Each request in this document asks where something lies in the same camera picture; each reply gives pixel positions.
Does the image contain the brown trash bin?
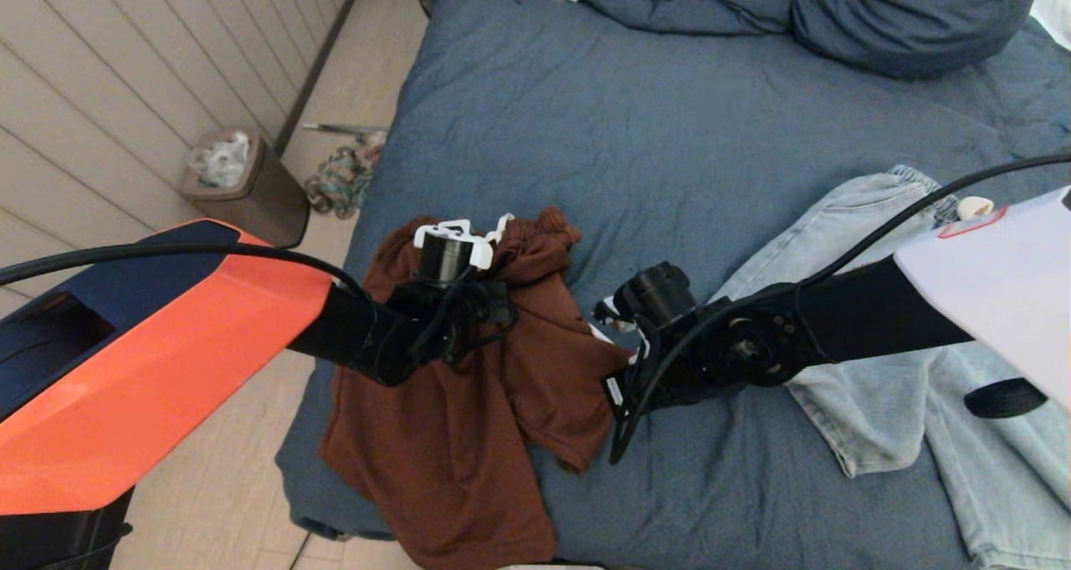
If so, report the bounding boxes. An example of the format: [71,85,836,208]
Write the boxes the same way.
[182,131,311,249]

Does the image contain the blue bed sheet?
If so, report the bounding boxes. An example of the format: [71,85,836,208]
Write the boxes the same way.
[276,0,1071,570]

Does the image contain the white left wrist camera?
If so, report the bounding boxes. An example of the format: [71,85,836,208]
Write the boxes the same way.
[413,218,496,271]

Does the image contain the rust brown garment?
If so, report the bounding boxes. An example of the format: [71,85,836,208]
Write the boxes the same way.
[318,208,634,570]

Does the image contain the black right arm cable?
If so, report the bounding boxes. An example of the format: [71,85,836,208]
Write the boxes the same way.
[608,153,1071,466]

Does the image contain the white pillow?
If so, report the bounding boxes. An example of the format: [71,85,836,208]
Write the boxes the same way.
[1031,0,1071,49]

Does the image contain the blue pillow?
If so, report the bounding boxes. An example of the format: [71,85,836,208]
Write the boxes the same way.
[791,0,1048,79]

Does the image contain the white plastic bin bag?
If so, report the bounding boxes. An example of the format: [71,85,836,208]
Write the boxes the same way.
[188,132,252,190]

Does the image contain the bunched blue duvet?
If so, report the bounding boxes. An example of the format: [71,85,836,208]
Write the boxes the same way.
[576,0,797,35]

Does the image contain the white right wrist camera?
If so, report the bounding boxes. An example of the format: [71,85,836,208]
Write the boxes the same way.
[592,296,652,363]

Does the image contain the colourful crumpled cloth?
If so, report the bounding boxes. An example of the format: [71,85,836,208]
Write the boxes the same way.
[304,145,386,222]

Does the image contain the light blue denim shorts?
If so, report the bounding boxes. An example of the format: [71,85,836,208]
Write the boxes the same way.
[711,166,1071,570]

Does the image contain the black strap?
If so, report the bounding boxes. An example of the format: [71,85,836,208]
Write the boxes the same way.
[964,377,1048,420]

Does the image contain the thin black looped cable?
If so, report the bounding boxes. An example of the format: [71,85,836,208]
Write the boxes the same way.
[464,298,521,355]

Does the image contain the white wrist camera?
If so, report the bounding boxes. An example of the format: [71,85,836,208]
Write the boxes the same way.
[413,218,496,271]
[592,296,652,363]

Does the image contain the grey metal rod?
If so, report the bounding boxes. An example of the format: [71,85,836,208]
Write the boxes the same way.
[302,122,387,144]

